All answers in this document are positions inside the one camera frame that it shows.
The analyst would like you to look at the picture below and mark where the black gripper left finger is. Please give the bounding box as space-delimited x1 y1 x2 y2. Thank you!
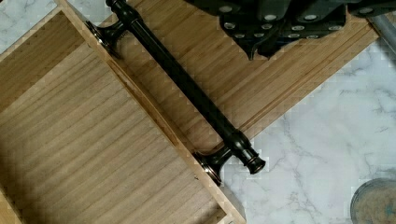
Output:
219 15 276 61

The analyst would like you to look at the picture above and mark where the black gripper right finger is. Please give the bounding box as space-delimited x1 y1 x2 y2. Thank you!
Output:
258 4 347 58

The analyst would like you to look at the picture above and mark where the wooden drawer with black handle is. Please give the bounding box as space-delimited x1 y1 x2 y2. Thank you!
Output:
0 0 267 224

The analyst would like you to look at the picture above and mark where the bamboo cutting board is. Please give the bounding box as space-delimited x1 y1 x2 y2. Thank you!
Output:
118 0 378 151

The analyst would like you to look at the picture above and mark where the metal rod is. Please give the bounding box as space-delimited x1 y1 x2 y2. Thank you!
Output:
368 15 396 52

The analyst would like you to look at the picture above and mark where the round grey lid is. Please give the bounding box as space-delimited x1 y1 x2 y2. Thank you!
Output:
350 178 396 224

